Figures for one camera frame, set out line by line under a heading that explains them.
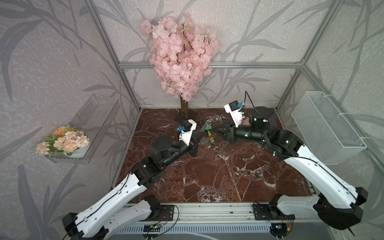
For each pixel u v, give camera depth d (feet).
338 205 1.27
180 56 2.52
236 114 1.70
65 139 1.63
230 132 1.65
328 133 2.03
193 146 1.70
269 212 2.14
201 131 1.93
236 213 2.49
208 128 1.96
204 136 1.99
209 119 1.90
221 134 1.84
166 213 2.42
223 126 1.71
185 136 1.68
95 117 2.42
